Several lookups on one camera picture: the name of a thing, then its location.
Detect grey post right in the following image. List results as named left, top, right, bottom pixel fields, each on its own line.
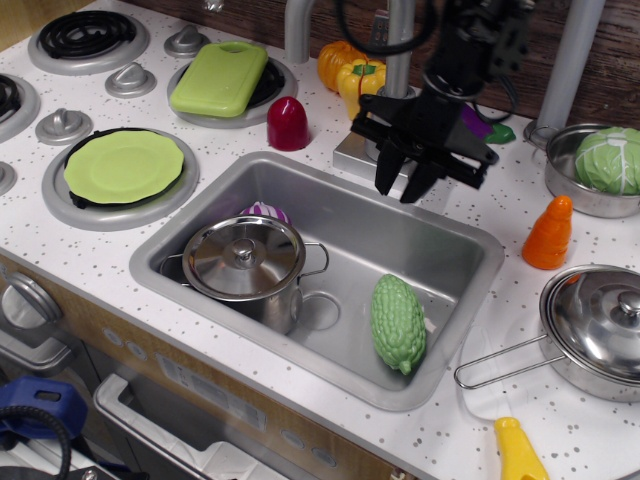
left=534, top=0, right=605, bottom=138

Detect silver toy faucet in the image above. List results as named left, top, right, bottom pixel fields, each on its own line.
left=333, top=1, right=416, bottom=189

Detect grey burner under plate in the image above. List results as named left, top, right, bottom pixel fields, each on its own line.
left=41, top=130, right=200, bottom=232

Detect black coil burner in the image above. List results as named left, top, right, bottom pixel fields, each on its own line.
left=27, top=10, right=150, bottom=76
left=1, top=74, right=40, bottom=143

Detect yellow toy handle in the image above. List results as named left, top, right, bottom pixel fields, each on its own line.
left=494, top=417, right=550, bottom=480

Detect steel saucepan with handle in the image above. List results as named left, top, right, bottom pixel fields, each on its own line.
left=454, top=265, right=639, bottom=403

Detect grey stove knob edge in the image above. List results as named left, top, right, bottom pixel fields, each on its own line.
left=0, top=162, right=17, bottom=196

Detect black coil burner left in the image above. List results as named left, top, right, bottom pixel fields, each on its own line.
left=1, top=74, right=40, bottom=143

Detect grey burner under board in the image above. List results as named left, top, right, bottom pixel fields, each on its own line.
left=170, top=58, right=298, bottom=129

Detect grey toy spatula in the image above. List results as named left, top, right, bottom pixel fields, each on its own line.
left=369, top=9, right=389, bottom=49

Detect grey post left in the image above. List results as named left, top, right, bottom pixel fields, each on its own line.
left=284, top=0, right=315, bottom=65

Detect black coil burner back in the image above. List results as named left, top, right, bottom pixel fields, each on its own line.
left=27, top=10, right=150, bottom=76

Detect orange toy carrot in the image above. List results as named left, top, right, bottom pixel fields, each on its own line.
left=521, top=195, right=573, bottom=270

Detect yellow toy bell pepper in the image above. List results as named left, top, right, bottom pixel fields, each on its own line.
left=336, top=59, right=386, bottom=120

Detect grey stove knob middle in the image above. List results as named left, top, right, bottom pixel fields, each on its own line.
left=105, top=62, right=157, bottom=98

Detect green plastic cutting board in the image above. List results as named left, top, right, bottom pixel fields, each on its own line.
left=169, top=41, right=268, bottom=118

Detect grey stove knob front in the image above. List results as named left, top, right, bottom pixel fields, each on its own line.
left=35, top=108, right=93, bottom=145

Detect steel pot in sink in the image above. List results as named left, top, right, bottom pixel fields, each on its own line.
left=160, top=242, right=328, bottom=334

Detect purple white toy onion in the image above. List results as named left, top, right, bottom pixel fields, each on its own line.
left=240, top=201, right=292, bottom=225

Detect green toy cabbage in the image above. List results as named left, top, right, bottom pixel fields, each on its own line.
left=575, top=127, right=639, bottom=196

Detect grey stove knob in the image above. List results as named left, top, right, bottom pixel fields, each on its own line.
left=164, top=25, right=210, bottom=58
left=105, top=62, right=157, bottom=98
left=35, top=108, right=93, bottom=145

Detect steel saucepan lid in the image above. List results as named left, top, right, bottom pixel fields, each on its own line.
left=541, top=265, right=639, bottom=382

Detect green plastic plate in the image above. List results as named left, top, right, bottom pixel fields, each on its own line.
left=64, top=130, right=185, bottom=205

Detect dark red toy vegetable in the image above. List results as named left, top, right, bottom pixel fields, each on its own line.
left=267, top=96, right=311, bottom=151

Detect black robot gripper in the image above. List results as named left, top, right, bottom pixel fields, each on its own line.
left=351, top=73, right=499, bottom=203

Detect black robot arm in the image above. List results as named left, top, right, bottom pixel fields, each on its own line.
left=335, top=1, right=535, bottom=203

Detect steel pot lid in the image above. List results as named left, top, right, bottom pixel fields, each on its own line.
left=182, top=215, right=306, bottom=302

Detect grey post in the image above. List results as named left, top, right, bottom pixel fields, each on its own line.
left=284, top=0, right=315, bottom=65
left=534, top=0, right=605, bottom=138

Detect black cable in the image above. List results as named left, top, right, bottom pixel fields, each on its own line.
left=0, top=405, right=79, bottom=480

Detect green toy bitter gourd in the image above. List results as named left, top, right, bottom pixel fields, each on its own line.
left=370, top=274, right=427, bottom=375

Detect orange toy pumpkin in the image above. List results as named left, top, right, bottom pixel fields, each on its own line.
left=317, top=40, right=368, bottom=92

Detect white oven door handle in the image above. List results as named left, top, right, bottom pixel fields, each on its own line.
left=94, top=374, right=279, bottom=479

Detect blue clamp device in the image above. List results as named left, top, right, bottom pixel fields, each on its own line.
left=1, top=376, right=88, bottom=439

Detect purple toy eggplant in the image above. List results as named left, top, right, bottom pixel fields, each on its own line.
left=461, top=105, right=516, bottom=145

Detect grey stove knob back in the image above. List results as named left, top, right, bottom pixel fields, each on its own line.
left=164, top=25, right=210, bottom=58

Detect grey oven dial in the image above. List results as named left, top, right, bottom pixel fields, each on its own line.
left=1, top=272, right=63, bottom=348

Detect steel pot with cabbage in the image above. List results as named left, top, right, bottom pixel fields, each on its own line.
left=524, top=121, right=639, bottom=219

